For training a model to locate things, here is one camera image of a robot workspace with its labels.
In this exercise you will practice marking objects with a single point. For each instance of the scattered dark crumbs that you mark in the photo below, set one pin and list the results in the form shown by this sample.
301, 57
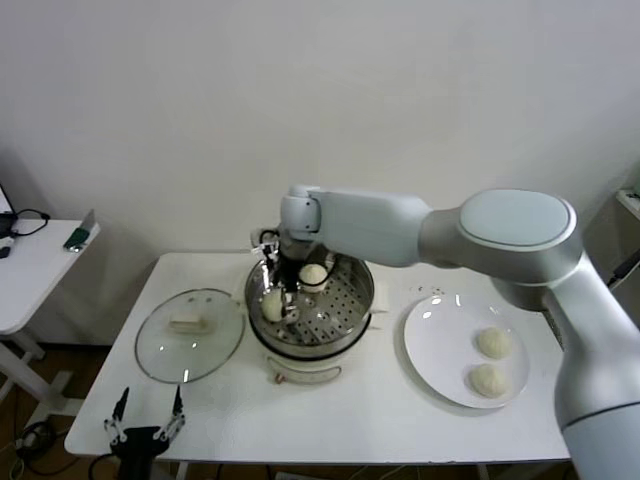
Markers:
427, 288

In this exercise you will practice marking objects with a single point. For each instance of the white shelf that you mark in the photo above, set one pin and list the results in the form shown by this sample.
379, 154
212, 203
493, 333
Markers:
629, 200

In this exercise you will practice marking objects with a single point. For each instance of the open laptop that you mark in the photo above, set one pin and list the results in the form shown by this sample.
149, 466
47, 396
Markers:
4, 200

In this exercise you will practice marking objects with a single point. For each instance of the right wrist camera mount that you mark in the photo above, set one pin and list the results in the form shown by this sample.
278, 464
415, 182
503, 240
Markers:
260, 247

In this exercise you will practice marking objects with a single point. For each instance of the white steamed baozi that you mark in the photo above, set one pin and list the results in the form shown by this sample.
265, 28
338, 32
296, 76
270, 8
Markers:
312, 275
494, 343
487, 381
272, 307

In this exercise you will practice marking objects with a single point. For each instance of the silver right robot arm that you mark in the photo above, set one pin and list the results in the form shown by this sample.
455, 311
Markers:
380, 220

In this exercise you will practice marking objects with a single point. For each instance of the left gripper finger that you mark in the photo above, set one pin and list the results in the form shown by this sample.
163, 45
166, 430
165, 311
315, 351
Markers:
175, 422
116, 425

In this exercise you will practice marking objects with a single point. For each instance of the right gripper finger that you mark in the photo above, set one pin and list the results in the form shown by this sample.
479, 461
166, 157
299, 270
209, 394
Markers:
292, 306
271, 272

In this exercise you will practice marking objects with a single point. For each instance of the perforated steel steamer basket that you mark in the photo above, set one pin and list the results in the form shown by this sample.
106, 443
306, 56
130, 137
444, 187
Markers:
345, 300

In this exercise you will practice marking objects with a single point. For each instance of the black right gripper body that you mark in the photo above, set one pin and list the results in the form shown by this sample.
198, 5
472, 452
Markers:
290, 267

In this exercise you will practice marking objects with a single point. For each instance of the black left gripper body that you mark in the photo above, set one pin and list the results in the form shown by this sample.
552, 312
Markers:
135, 447

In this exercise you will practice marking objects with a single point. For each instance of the small black device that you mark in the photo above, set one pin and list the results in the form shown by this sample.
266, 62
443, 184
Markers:
4, 252

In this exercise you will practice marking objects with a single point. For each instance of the white round plate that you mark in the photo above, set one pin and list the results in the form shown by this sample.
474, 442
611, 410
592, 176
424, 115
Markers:
440, 350

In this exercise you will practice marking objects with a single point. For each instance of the white side table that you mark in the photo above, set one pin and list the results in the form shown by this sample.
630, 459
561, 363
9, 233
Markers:
30, 300

